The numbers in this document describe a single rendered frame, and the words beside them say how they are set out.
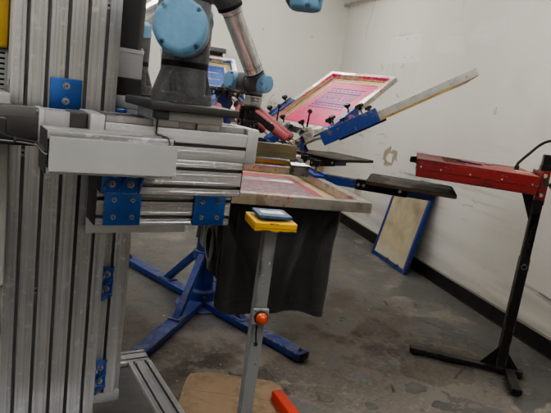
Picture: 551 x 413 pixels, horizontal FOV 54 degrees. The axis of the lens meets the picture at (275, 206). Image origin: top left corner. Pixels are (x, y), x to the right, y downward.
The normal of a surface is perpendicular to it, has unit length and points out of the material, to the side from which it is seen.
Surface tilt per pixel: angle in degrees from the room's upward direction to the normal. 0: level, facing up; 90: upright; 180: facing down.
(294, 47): 90
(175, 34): 98
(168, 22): 98
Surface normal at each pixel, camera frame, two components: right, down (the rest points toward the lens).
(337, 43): 0.27, 0.22
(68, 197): 0.50, 0.23
